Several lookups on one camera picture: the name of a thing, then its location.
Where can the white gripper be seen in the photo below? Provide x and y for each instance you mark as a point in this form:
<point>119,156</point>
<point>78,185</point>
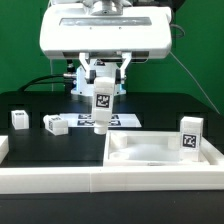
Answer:
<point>71,30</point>

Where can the white square table top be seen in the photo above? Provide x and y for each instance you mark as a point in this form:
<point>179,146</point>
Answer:
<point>153,148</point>

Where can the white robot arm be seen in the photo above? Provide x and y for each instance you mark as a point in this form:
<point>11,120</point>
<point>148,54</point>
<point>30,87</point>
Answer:
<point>103,67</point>

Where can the white sheet with tag markers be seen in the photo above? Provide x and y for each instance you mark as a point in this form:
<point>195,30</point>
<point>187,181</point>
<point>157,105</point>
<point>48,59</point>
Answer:
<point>117,120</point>

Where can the white U-shaped obstacle fence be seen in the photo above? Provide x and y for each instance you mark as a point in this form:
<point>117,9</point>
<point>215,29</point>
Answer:
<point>110,178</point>

